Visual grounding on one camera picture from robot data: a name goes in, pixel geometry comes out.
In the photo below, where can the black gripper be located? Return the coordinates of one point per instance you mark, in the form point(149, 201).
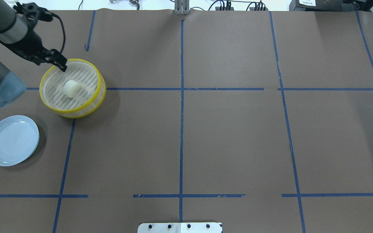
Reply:
point(30, 42)

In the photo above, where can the white steamed bun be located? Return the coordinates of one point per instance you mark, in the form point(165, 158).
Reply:
point(71, 88)

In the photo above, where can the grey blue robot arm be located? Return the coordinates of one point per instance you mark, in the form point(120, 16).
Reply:
point(17, 34)

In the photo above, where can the yellow round steamer basket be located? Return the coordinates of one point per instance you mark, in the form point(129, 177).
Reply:
point(86, 101)

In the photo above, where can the light blue plate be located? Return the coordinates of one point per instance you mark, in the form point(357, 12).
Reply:
point(19, 139)

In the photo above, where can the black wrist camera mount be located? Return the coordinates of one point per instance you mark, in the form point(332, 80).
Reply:
point(34, 13)

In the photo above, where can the aluminium frame post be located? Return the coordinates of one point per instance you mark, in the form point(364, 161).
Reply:
point(181, 7)

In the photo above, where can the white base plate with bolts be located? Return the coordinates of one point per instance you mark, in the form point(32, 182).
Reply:
point(181, 227)

